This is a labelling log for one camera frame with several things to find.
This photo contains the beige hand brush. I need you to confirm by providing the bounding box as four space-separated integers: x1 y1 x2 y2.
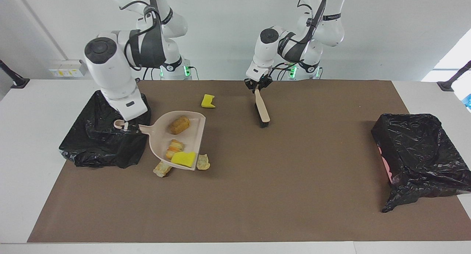
254 88 271 128

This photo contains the brown toy bread roll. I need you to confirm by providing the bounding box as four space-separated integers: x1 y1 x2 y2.
168 115 191 135

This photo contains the beige plastic dustpan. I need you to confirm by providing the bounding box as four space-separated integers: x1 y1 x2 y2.
113 111 206 172

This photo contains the yellow sponge block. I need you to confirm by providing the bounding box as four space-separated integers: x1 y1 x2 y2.
171 151 197 169

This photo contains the black bag lined bin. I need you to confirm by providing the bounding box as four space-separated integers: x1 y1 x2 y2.
59 87 152 169

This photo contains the pink bin with black bag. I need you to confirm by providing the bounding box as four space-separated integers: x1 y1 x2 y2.
371 113 471 213

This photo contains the brown table mat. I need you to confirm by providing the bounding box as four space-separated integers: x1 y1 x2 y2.
27 80 471 243

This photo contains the black stand foot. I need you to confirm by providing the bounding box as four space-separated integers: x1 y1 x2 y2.
437 61 471 92
0 59 30 89

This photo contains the black base cable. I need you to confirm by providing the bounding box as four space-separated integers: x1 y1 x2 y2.
272 62 295 80

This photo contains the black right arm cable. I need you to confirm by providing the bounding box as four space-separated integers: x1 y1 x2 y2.
123 0 163 71

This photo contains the white wall outlet box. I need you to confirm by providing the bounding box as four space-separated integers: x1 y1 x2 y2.
50 60 88 78

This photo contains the white wall cable duct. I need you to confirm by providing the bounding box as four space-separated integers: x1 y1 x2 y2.
14 0 70 61

